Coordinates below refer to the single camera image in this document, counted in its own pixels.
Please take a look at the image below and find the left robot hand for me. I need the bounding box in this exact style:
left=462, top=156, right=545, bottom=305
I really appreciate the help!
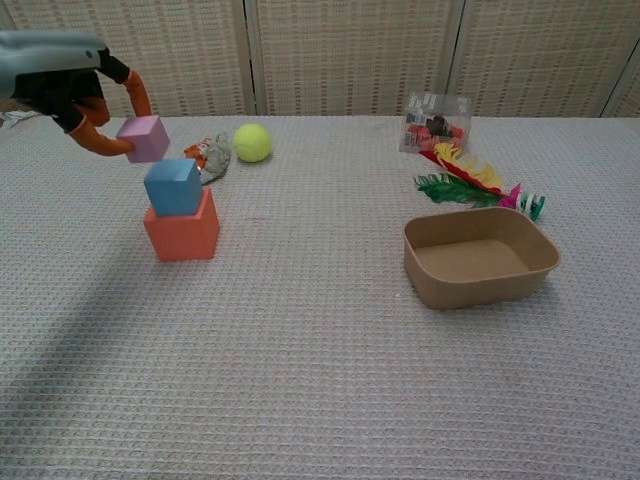
left=0, top=30, right=153, bottom=158

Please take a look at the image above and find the small pink foam cube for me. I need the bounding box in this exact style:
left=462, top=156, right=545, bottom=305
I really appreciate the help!
left=115, top=114, right=171, bottom=165

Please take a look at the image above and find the medium blue foam cube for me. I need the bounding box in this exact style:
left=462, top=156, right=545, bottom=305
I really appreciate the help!
left=143, top=157, right=203, bottom=218

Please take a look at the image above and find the crumpled orange snack bag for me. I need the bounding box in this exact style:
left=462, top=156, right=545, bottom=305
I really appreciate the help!
left=182, top=132, right=234, bottom=186

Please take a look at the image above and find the large orange foam cube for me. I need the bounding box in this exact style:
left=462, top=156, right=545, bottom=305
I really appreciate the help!
left=143, top=186, right=221, bottom=263

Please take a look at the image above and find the yellow tennis ball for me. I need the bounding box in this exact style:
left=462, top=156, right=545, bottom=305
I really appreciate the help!
left=233, top=123, right=274, bottom=163

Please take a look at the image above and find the woven folding screen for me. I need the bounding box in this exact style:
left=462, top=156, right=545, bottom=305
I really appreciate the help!
left=0, top=0, right=640, bottom=119

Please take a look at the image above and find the white woven tablecloth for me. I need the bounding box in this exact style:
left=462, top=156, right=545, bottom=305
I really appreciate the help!
left=0, top=109, right=640, bottom=480

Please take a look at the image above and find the clear plastic clip box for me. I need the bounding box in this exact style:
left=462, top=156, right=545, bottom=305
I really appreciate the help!
left=398, top=91, right=472, bottom=155

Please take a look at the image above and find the colourful feather shuttlecock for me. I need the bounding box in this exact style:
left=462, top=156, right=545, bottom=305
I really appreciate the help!
left=413, top=142, right=547, bottom=222

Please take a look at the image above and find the brown paper tray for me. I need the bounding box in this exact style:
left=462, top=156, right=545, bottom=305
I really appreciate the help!
left=402, top=206, right=561, bottom=311

